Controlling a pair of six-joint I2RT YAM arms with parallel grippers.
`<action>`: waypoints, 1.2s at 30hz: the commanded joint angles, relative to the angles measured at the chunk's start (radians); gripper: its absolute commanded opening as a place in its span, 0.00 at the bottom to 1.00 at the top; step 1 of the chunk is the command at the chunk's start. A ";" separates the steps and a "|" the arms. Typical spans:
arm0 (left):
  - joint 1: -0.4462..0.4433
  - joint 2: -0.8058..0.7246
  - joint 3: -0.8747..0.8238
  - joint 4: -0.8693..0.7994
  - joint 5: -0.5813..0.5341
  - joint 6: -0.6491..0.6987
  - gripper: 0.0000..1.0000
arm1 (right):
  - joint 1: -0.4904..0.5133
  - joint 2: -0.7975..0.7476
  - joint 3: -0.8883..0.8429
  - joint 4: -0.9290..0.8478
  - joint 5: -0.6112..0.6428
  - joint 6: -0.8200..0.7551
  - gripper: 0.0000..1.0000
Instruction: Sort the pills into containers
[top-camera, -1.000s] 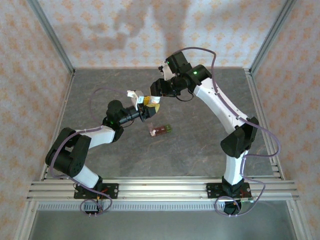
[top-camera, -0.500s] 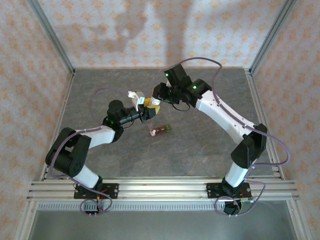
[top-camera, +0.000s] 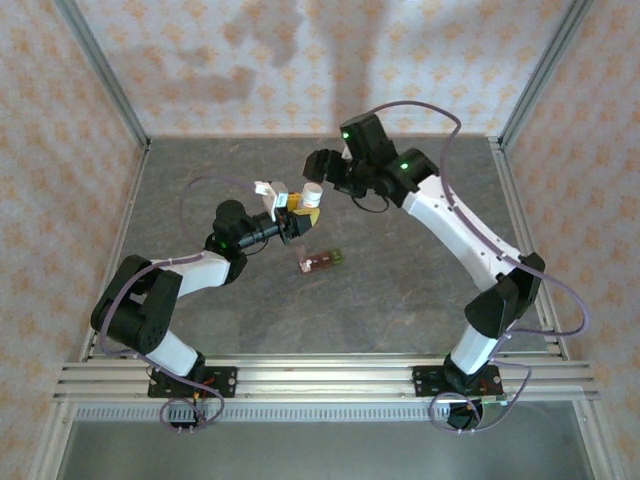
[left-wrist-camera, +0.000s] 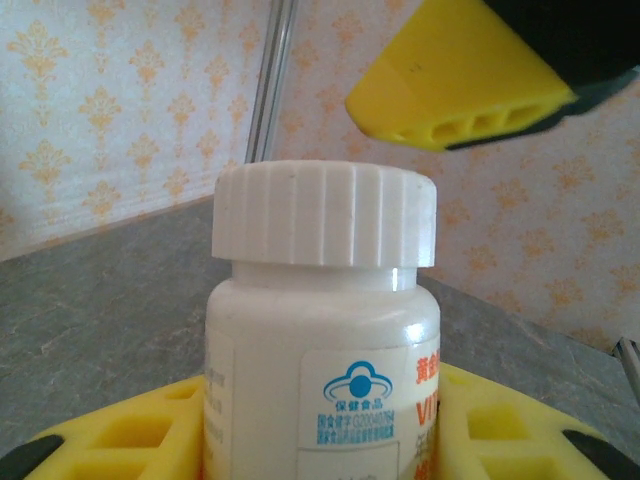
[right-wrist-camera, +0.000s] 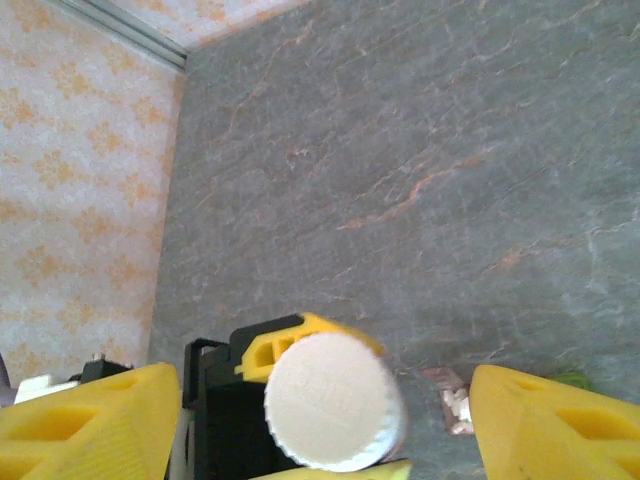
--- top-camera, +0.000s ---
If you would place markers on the aluminium table side rail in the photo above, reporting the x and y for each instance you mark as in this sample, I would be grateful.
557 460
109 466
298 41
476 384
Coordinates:
515 200
131 200

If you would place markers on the green pill box marked Sun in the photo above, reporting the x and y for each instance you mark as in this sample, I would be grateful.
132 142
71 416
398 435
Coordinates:
338 255

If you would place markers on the small white pill bottle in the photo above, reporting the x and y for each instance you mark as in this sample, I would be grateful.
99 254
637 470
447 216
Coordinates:
311 195

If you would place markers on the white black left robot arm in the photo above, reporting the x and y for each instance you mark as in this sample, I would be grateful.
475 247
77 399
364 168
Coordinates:
200 270

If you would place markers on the brown pill box marked Tues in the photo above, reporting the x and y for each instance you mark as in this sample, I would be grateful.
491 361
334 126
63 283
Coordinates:
327 259

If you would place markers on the aluminium frame post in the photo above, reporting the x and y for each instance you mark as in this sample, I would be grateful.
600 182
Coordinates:
111 82
541 75

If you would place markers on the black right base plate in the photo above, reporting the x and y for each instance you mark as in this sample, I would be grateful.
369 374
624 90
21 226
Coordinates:
427 382

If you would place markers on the aluminium frame leg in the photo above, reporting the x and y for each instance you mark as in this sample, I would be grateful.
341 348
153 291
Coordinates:
592 445
50 445

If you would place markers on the aluminium cross rail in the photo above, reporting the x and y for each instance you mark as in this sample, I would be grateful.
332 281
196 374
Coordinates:
325 380

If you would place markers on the brown pill box marked Fri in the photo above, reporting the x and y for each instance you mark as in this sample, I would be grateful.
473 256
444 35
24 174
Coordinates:
316 262

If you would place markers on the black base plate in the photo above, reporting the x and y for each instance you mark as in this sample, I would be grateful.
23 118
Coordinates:
225 382
427 382

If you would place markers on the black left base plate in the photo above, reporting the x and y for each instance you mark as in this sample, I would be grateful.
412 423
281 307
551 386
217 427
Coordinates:
225 382

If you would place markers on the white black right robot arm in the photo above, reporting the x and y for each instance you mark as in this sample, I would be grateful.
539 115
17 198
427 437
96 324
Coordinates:
460 230

